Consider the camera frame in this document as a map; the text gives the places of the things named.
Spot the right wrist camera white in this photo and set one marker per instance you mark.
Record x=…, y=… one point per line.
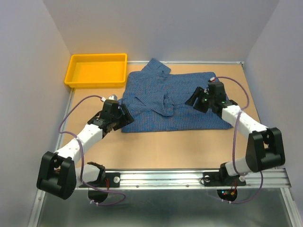
x=211, y=80

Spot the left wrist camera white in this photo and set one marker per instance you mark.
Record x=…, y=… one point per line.
x=112, y=97

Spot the aluminium mounting rail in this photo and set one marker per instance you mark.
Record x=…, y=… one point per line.
x=190, y=179

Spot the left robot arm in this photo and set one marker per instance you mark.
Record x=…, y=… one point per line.
x=64, y=170

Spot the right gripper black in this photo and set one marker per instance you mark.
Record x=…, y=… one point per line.
x=191, y=100

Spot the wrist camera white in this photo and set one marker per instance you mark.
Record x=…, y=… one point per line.
x=112, y=97
x=211, y=80

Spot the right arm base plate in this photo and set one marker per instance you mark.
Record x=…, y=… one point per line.
x=214, y=179

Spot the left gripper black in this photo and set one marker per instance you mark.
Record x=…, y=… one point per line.
x=129, y=118

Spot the yellow plastic bin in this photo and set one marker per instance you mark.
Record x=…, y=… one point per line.
x=107, y=70

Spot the blue plaid long sleeve shirt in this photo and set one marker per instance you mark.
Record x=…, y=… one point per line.
x=155, y=99

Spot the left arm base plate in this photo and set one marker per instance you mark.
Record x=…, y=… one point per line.
x=107, y=180

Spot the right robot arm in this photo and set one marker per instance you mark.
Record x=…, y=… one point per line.
x=265, y=149

